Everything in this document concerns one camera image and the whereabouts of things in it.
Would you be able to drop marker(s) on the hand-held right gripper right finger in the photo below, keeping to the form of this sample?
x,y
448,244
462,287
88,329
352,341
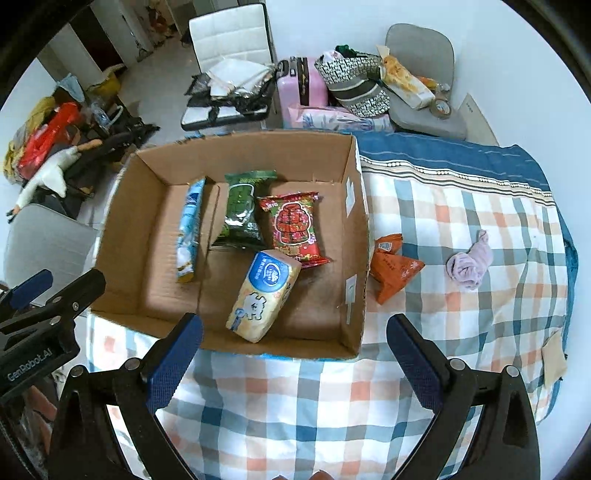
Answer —
x,y
413,364

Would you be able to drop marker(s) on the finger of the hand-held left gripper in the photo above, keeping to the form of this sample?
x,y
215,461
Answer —
x,y
76,295
30,287

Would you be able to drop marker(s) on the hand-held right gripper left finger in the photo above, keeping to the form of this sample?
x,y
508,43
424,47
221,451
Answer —
x,y
175,364

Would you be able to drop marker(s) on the pink printed soft pack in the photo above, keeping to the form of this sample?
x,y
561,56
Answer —
x,y
337,121

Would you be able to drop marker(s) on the grey fabric chair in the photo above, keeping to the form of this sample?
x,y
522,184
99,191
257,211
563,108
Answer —
x,y
41,249

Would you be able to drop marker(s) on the checkered blanket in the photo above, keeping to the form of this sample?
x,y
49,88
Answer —
x,y
461,332

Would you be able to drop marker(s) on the large orange packet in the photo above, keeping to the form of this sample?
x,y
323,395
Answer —
x,y
392,274

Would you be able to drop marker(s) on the brown cardboard box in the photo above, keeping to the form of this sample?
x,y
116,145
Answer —
x,y
314,314

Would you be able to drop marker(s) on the pink sock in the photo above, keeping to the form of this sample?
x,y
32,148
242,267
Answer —
x,y
468,263

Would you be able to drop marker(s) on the white goose plush toy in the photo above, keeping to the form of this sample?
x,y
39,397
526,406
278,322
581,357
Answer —
x,y
51,173

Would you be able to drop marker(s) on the small orange packet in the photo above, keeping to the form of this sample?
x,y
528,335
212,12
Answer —
x,y
388,243

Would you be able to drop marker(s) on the light blue snack packet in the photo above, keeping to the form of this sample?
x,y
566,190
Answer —
x,y
189,230

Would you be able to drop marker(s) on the beige cloth patch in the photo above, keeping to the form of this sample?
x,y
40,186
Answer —
x,y
553,360

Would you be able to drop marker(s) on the red plastic bag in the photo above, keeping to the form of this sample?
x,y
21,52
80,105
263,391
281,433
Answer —
x,y
46,134

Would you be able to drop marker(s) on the yellow cloth bag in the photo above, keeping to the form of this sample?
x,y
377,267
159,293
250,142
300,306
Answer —
x,y
27,117

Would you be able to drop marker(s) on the green snack packet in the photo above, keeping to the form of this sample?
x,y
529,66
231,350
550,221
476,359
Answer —
x,y
240,207

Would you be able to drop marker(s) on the red snack packet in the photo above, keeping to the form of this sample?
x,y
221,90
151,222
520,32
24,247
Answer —
x,y
293,226

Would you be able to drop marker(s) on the yellow plastic bag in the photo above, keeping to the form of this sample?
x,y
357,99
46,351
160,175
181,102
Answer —
x,y
107,83

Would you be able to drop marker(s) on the black bag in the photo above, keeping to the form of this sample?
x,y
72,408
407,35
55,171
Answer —
x,y
240,108

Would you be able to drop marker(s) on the tape roll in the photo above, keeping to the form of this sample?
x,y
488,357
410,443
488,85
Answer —
x,y
441,107

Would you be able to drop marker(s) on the silver foil bag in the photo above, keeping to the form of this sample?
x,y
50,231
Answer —
x,y
235,74

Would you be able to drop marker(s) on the white and orange snack bag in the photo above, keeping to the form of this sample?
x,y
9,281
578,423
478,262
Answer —
x,y
406,83

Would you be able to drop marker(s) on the patterned tote bag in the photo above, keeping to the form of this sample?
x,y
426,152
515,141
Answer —
x,y
355,83

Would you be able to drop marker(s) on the pink suitcase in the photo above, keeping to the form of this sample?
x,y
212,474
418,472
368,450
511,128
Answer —
x,y
288,92

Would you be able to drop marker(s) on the white padded chair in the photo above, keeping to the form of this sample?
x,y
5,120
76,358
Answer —
x,y
226,32

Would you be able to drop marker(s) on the grey chair with cushion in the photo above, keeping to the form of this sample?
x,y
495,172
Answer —
x,y
418,37

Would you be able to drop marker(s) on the black folding frame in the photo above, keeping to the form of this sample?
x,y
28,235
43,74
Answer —
x,y
120,134

